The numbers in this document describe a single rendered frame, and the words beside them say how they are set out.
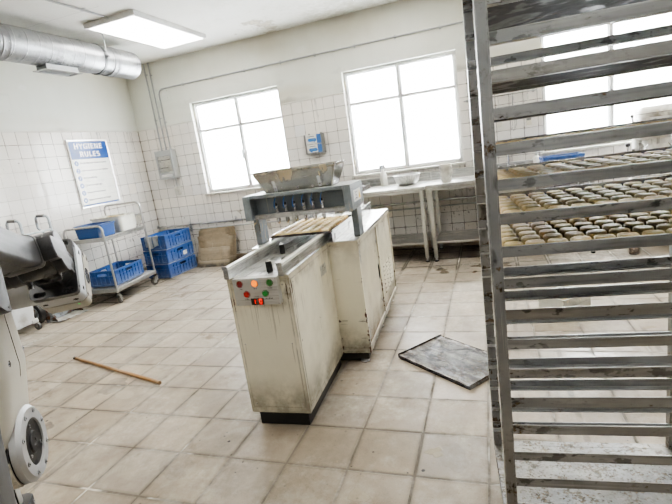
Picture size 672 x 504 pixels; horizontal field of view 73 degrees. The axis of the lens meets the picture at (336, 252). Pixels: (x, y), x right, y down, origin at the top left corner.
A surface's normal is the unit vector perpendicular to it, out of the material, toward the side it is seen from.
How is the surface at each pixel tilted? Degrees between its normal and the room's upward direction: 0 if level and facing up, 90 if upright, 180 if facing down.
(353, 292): 90
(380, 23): 90
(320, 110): 90
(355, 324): 90
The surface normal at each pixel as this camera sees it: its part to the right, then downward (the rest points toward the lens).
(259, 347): -0.25, 0.24
